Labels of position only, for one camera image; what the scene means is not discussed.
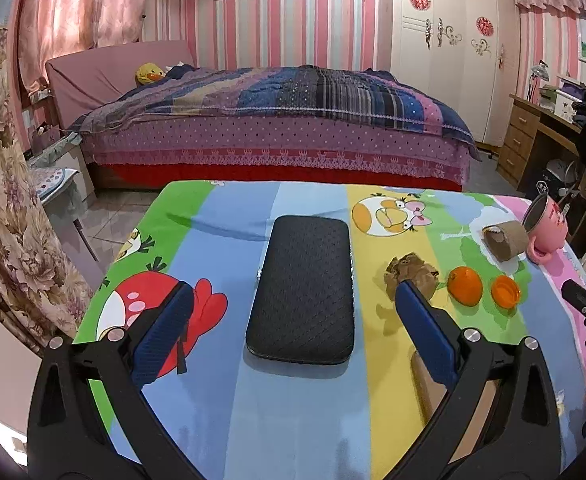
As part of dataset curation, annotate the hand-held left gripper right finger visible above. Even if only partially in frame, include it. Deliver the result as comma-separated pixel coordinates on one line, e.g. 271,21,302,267
380,280,564,480

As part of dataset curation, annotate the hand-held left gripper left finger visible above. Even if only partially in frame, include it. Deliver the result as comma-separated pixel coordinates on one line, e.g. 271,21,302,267
27,280,209,480

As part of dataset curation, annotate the crumpled brown paper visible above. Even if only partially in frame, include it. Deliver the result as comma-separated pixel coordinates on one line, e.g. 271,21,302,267
383,254,441,303

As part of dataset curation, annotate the orange fruit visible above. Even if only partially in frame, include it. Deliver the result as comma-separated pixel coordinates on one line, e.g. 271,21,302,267
447,266,484,305

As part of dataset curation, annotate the pink mug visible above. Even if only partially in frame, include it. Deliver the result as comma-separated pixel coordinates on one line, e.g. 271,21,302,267
522,194,570,265

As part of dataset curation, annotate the orange plastic cap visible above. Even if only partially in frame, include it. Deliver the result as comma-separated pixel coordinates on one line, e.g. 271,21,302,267
490,275,521,309

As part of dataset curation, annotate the cardboard tube roll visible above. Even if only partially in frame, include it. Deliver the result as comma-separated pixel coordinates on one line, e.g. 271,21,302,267
482,220,530,263

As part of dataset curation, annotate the appliance under desk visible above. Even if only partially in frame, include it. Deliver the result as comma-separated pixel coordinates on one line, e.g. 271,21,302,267
543,159,576,196

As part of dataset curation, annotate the cartoon bird printed tablecloth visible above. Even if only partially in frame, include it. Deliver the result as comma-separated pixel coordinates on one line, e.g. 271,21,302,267
73,180,586,480

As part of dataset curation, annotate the black textured case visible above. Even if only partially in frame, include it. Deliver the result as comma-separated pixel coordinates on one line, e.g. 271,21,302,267
245,215,356,366

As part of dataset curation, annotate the wooden desk with drawers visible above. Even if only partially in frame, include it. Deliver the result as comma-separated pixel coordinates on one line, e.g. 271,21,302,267
496,94,586,201

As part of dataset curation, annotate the white box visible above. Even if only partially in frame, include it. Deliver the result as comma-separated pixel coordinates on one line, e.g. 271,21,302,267
553,80,581,121

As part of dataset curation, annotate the chair with cushion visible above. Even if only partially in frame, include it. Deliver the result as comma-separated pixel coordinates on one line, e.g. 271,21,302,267
28,135,98,261

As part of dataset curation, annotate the desk lamp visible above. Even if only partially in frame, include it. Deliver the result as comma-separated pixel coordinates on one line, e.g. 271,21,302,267
526,60,550,98

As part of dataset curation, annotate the bed with pink headboard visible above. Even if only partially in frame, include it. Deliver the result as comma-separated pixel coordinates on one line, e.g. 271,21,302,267
45,40,481,193

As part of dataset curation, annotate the white wardrobe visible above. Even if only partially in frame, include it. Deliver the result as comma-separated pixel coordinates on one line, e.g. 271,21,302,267
390,0,521,148

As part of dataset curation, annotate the yellow duck plush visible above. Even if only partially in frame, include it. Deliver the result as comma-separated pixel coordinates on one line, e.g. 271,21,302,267
135,62,166,86

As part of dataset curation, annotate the plaid patchwork blanket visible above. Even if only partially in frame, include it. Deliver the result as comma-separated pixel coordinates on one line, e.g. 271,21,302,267
68,65,481,161

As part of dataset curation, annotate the pink window curtain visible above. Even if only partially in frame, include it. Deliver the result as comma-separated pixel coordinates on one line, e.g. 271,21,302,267
18,0,149,93

